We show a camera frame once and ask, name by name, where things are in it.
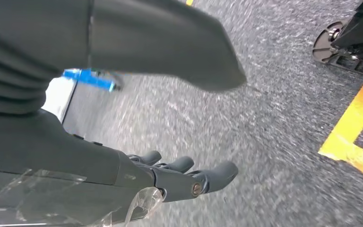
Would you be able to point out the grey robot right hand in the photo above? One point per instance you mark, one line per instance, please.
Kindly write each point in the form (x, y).
(75, 163)

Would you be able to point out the blue metal shelf rack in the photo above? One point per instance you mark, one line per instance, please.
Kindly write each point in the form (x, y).
(87, 78)

